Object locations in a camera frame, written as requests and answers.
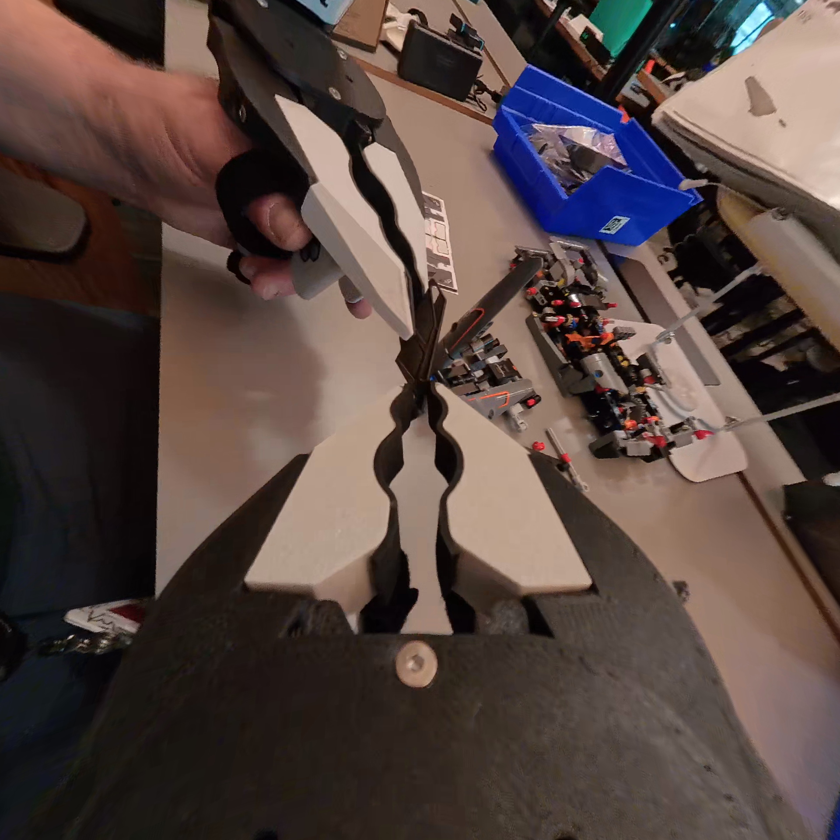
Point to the person's left forearm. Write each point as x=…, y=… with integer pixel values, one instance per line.
x=59, y=85

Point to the black box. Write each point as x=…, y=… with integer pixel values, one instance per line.
x=817, y=518

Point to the black steel pole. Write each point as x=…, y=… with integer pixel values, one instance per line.
x=640, y=52

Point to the key bunch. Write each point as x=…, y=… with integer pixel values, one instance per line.
x=98, y=623

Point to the open instruction booklet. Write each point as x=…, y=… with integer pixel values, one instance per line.
x=754, y=98

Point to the person's blue jeans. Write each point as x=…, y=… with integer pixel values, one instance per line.
x=72, y=459

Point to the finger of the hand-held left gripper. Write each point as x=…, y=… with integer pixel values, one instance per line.
x=400, y=190
x=348, y=229

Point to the clear plastic bags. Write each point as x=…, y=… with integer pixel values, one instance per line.
x=571, y=151

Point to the person's left hand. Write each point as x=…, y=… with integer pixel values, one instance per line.
x=170, y=151

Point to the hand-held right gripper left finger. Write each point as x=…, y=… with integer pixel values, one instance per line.
x=328, y=525

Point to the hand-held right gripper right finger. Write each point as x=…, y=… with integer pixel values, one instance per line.
x=512, y=525

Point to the grey lego axle red bush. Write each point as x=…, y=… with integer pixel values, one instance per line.
x=564, y=456

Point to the blue parts bin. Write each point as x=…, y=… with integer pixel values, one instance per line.
x=590, y=210

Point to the sticker sheet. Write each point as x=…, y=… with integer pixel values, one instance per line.
x=441, y=243

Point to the black equipment case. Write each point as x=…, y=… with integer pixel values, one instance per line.
x=436, y=65

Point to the black lego car chassis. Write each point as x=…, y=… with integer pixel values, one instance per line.
x=590, y=367

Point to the white book stand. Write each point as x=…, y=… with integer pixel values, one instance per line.
x=709, y=459

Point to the green plastic case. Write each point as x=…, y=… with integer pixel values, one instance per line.
x=620, y=26

